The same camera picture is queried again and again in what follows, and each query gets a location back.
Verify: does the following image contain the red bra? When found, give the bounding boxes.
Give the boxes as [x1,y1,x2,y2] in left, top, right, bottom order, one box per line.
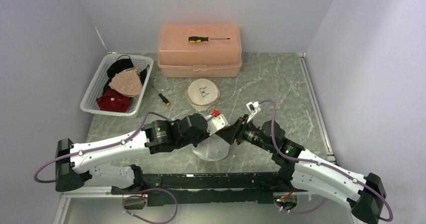
[96,89,131,113]

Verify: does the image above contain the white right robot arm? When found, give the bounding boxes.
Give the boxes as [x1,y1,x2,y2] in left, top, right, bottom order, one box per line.
[212,117,393,223]

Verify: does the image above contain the small yellow black screwdriver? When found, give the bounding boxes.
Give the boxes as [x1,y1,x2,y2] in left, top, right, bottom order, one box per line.
[152,85,170,106]

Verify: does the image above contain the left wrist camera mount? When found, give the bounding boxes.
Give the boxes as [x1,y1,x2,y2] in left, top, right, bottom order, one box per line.
[204,109,229,136]

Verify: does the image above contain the white mesh bag red zipper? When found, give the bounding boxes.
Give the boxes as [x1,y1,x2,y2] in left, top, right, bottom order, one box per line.
[191,134,230,162]

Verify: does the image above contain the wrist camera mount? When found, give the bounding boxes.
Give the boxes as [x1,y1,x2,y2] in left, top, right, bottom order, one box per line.
[246,101,261,122]
[204,109,229,136]

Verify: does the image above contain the black bra in basket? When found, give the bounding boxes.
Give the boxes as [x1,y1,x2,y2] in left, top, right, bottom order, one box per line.
[102,55,150,94]

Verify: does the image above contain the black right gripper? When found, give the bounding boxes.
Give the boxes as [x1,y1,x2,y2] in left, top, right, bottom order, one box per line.
[215,114,274,153]

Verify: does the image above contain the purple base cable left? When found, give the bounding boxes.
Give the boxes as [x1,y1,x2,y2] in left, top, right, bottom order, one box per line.
[122,187,179,224]

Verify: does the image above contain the beige mesh laundry bag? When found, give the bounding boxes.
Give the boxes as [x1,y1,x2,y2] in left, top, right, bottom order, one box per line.
[184,78,220,112]

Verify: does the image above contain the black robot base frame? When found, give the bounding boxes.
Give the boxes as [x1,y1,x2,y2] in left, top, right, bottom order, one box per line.
[111,172,295,207]

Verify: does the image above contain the pink plastic storage box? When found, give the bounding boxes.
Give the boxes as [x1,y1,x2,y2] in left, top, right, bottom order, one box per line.
[157,24,242,78]

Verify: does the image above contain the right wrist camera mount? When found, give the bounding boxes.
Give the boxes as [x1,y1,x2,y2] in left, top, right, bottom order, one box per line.
[246,101,261,122]

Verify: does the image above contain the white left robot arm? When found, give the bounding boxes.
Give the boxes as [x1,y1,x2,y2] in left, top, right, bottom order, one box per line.
[55,114,227,194]

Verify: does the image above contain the beige lace bra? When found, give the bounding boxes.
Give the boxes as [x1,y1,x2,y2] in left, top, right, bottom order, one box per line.
[109,67,143,98]

